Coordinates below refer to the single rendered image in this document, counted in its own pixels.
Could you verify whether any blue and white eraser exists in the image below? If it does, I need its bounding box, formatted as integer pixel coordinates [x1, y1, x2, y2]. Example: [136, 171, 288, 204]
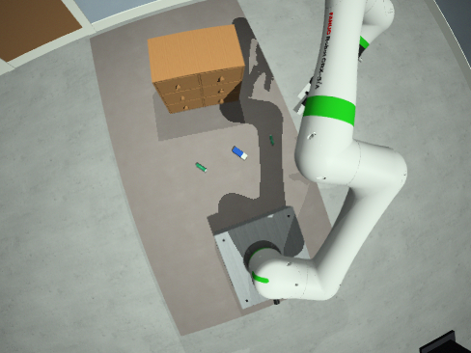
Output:
[233, 148, 247, 160]

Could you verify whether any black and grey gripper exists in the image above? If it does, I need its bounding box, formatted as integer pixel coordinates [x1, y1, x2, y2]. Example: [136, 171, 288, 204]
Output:
[293, 77, 313, 115]

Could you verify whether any small wooden chest of drawers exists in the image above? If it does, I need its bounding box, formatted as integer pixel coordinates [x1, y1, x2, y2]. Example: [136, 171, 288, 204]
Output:
[148, 24, 245, 114]

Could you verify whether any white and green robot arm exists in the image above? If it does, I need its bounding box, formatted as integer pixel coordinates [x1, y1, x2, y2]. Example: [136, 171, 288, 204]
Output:
[244, 0, 407, 305]

